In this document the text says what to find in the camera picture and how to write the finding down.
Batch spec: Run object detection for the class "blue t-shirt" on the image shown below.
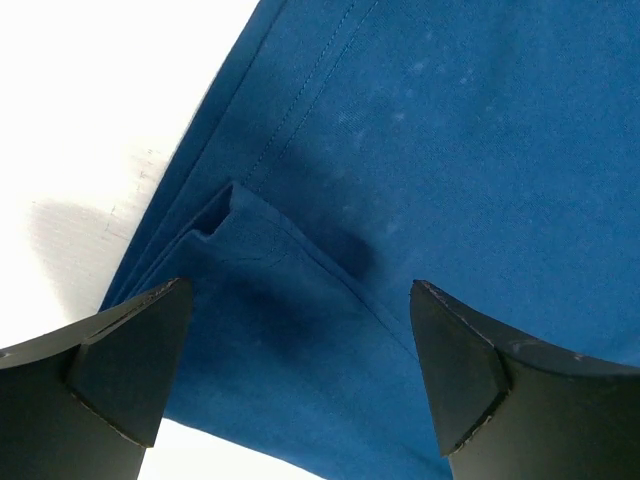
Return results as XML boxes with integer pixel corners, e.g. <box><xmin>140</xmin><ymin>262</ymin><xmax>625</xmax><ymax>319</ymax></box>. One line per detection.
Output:
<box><xmin>103</xmin><ymin>1</ymin><xmax>639</xmax><ymax>479</ymax></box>

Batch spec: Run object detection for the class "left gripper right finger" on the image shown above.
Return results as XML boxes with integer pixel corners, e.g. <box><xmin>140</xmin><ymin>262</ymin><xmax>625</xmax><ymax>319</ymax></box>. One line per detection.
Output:
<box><xmin>410</xmin><ymin>280</ymin><xmax>639</xmax><ymax>479</ymax></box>

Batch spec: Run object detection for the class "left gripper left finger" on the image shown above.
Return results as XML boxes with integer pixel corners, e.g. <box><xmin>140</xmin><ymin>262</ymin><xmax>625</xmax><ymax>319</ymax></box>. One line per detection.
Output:
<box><xmin>1</xmin><ymin>279</ymin><xmax>193</xmax><ymax>479</ymax></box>

